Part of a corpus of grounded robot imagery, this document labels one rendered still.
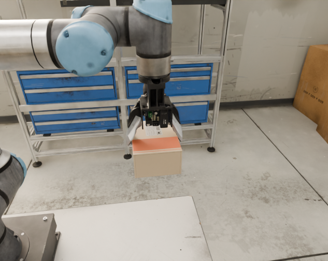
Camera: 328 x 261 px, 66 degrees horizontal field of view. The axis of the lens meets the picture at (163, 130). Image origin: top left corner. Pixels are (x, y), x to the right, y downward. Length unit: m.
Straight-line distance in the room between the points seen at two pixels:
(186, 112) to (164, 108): 1.72
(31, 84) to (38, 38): 1.79
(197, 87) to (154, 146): 1.60
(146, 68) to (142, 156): 0.21
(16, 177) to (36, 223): 0.18
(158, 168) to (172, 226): 0.40
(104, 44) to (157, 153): 0.31
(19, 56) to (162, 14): 0.25
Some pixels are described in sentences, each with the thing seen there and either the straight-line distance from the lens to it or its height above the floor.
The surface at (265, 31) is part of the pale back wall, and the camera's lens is 3.26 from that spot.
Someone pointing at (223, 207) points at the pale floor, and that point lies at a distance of 2.03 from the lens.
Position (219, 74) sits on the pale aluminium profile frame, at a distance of 2.19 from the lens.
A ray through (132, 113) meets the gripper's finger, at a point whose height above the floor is 1.20.
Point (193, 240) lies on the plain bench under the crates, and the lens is 0.97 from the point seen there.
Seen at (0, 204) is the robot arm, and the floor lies 0.98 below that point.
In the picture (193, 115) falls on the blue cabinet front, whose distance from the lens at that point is 2.30.
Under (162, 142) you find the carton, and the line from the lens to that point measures 0.65.
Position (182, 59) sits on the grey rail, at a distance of 2.06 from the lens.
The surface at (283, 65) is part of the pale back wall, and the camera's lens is 3.51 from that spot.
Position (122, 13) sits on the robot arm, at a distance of 0.53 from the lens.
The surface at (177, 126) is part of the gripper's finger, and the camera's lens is 0.65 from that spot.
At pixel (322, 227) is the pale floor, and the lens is 2.17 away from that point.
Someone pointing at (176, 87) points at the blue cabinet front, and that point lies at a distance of 2.15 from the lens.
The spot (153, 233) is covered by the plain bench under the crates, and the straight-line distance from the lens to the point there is 0.98.
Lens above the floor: 1.49
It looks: 32 degrees down
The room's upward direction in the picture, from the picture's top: straight up
